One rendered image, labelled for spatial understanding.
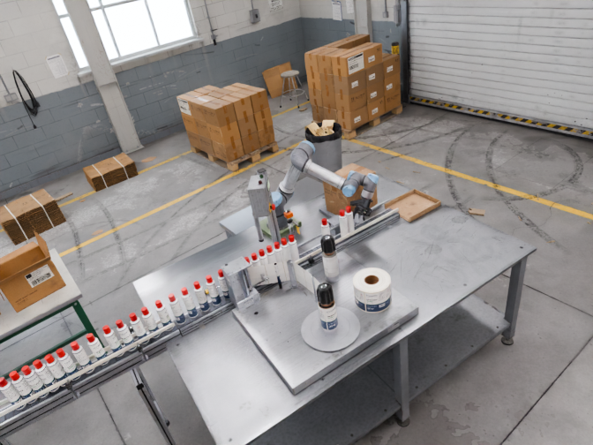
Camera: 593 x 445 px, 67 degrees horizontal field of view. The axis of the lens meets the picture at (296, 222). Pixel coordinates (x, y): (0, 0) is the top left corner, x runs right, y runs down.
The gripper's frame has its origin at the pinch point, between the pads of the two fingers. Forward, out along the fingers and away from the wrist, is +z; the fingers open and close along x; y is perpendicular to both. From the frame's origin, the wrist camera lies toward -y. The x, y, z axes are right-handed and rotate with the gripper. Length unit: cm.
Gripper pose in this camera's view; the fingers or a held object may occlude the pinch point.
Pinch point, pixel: (354, 223)
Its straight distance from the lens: 302.7
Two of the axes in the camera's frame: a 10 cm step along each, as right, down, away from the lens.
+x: 8.0, 0.6, 6.0
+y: 5.3, 4.0, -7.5
